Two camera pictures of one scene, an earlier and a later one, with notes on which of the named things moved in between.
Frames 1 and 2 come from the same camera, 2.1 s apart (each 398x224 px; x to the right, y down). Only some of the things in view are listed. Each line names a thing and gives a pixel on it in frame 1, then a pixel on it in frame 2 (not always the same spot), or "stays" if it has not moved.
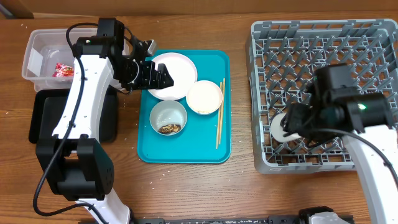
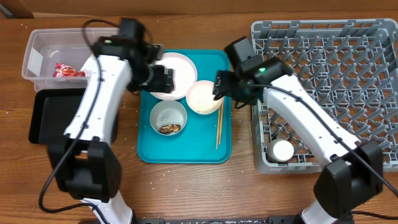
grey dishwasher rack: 284,56 stays
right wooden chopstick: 222,111 stays
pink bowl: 204,98 stays
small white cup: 278,130 → 280,150
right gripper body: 298,121 → 232,83
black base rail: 287,219 stays
